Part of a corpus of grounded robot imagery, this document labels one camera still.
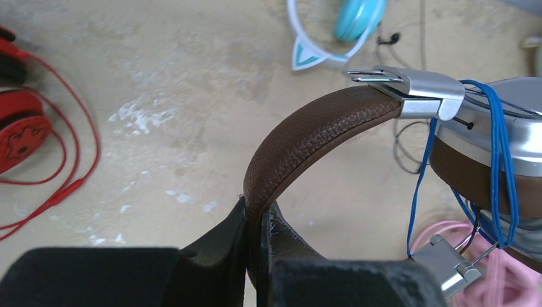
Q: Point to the red black headphones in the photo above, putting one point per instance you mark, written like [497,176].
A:
[25,127]

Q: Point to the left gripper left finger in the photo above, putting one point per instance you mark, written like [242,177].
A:
[208,272]

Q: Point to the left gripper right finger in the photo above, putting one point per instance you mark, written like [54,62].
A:
[292,273]

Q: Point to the teal cat ear headphones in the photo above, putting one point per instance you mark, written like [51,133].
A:
[355,22]

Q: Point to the brown silver headphones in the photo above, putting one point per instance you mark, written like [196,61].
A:
[460,154]

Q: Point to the pink headphones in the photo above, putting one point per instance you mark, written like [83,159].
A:
[505,280]

